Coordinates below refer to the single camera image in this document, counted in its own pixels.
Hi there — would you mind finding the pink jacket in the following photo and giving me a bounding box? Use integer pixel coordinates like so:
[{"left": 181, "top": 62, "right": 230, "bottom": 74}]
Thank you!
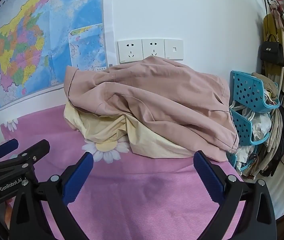
[{"left": 64, "top": 56, "right": 239, "bottom": 162}]

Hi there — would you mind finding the pink floral bed sheet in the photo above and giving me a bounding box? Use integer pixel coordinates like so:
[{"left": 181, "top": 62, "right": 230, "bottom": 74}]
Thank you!
[{"left": 0, "top": 104, "right": 248, "bottom": 240}]

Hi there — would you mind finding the cream yellow garment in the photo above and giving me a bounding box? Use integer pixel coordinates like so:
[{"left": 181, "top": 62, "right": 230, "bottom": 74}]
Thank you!
[{"left": 64, "top": 102, "right": 193, "bottom": 161}]

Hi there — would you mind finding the blue plastic basket rack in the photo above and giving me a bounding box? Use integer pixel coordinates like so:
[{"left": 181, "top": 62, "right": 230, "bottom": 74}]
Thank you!
[{"left": 229, "top": 70, "right": 283, "bottom": 179}]

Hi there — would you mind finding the black handbag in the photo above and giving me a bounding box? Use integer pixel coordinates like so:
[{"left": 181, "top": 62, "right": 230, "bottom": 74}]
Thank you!
[{"left": 259, "top": 34, "right": 284, "bottom": 67}]

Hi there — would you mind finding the plush toy on hook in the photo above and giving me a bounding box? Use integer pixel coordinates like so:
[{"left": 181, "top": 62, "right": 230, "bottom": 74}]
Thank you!
[{"left": 269, "top": 0, "right": 284, "bottom": 30}]

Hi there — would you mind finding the colourful wall map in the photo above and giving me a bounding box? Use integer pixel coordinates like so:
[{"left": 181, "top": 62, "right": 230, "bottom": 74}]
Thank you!
[{"left": 0, "top": 0, "right": 117, "bottom": 111}]

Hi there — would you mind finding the white wall socket panel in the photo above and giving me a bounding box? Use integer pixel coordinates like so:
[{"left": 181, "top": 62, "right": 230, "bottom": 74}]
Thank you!
[{"left": 118, "top": 38, "right": 184, "bottom": 63}]

